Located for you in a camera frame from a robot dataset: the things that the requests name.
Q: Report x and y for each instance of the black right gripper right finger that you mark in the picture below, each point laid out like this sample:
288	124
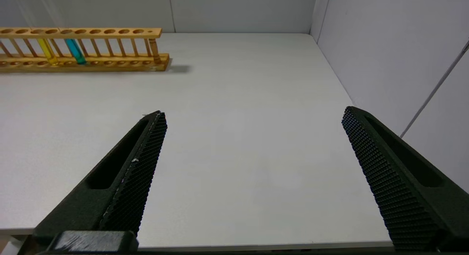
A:
403	189

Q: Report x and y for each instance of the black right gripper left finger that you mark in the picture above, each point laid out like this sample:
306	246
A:
124	189

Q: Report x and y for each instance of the wooden test tube rack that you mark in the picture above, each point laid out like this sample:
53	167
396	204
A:
110	62

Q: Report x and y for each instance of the glass tube with teal liquid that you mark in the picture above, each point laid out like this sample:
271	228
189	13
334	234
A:
76	51

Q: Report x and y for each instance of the glass tube with yellow liquid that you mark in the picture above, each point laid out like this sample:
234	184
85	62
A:
48	51

